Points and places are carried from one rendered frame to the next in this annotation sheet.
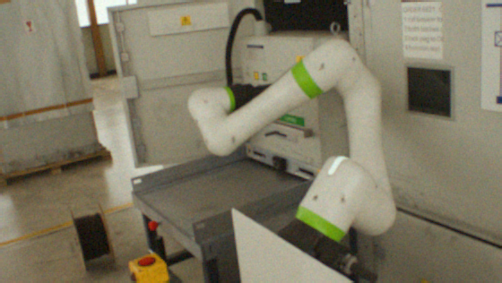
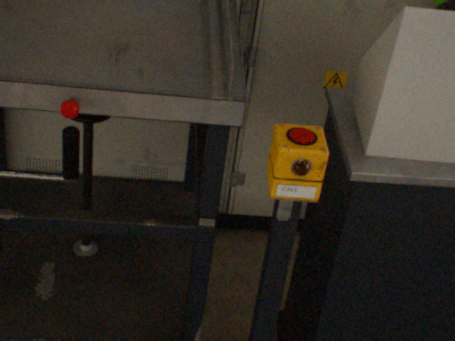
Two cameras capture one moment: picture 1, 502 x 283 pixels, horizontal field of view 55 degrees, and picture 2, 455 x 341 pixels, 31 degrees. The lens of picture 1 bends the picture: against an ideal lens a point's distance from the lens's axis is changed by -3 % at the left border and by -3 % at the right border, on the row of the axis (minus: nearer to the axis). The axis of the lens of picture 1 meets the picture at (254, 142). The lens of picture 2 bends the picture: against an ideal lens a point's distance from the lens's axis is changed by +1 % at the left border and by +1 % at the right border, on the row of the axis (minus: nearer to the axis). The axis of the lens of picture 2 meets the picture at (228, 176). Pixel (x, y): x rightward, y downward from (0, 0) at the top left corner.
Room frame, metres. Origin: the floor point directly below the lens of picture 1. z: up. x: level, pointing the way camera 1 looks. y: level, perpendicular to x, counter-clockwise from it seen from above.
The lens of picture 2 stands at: (0.85, 1.36, 1.57)
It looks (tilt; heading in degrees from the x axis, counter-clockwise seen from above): 35 degrees down; 294
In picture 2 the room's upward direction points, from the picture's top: 8 degrees clockwise
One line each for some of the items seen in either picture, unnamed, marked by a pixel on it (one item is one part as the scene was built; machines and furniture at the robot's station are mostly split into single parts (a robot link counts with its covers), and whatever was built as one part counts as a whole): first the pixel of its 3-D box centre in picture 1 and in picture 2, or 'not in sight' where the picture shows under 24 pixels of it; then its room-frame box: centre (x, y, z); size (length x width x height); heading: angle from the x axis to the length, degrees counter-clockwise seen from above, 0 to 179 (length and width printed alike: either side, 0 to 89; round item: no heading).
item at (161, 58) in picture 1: (190, 81); not in sight; (2.26, 0.26, 1.21); 0.63 x 0.07 x 0.74; 95
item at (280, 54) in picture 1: (277, 100); not in sight; (1.91, -0.10, 1.15); 0.48 x 0.01 x 0.48; 31
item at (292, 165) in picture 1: (286, 160); not in sight; (1.91, -0.12, 0.90); 0.54 x 0.05 x 0.06; 31
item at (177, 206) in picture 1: (242, 194); (90, 17); (1.80, 0.07, 0.82); 0.68 x 0.62 x 0.06; 121
